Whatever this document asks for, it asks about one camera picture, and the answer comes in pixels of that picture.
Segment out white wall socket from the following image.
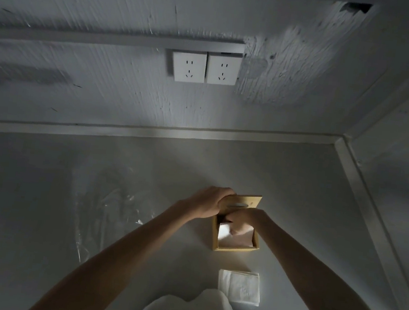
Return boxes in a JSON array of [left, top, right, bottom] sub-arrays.
[[204, 50, 243, 88], [169, 48, 209, 85]]

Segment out person's left hand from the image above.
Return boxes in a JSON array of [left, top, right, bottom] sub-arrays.
[[183, 182, 238, 223]]

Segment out person's right hand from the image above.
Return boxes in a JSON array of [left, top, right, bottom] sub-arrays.
[[223, 205, 273, 240]]

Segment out stack of white napkins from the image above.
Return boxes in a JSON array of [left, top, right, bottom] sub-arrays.
[[215, 268, 263, 308]]

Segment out wooden tissue box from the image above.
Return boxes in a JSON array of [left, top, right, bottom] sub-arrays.
[[208, 214, 263, 257]]

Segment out white cable duct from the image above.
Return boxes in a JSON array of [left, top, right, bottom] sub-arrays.
[[0, 13, 247, 70]]

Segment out wooden tissue box lid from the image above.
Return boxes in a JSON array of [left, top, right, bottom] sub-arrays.
[[218, 190, 263, 221]]

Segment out white tissues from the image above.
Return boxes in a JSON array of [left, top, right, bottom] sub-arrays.
[[216, 220, 257, 251]]

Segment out person's right forearm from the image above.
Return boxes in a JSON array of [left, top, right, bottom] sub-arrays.
[[245, 216, 409, 310]]

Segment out person's left forearm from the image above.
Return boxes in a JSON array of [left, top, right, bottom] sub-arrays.
[[27, 182, 199, 310]]

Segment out clear plastic wrapper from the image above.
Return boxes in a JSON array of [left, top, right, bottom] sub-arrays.
[[62, 161, 151, 270]]

